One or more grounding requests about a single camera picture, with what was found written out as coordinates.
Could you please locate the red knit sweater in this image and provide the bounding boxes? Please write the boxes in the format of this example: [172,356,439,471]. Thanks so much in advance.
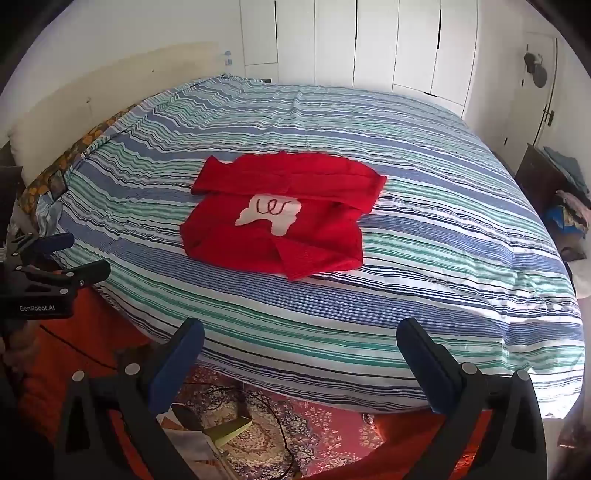
[179,152,387,280]

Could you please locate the pile of folded clothes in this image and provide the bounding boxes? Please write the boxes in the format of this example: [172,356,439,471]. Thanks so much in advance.
[543,147,590,262]

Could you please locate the person left hand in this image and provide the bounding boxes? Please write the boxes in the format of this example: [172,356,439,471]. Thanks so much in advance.
[1,321,40,373]

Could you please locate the orange red trousers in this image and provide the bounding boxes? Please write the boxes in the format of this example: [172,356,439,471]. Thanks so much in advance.
[18,289,151,479]

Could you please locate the orange floral bed sheet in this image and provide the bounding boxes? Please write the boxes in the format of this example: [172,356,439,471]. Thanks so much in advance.
[18,104,136,224]

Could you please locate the yellow green box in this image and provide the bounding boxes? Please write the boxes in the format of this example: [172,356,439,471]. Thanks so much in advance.
[204,416,252,448]

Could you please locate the cream padded headboard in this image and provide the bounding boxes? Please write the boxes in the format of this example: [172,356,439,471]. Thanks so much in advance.
[8,42,224,185]

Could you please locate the red patterned floor rug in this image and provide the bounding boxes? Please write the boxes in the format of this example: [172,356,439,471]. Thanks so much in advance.
[176,366,382,479]

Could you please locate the striped blue green bedspread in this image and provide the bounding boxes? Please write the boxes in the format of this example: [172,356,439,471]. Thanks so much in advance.
[35,75,585,418]

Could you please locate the dark wooden dresser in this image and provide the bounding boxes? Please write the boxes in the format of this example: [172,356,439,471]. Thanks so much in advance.
[515,144,569,217]

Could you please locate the black hat on door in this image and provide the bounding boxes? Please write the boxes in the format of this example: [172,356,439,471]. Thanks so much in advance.
[523,52,548,88]

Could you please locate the white built-in wardrobe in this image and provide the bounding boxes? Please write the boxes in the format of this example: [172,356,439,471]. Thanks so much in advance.
[239,0,479,116]

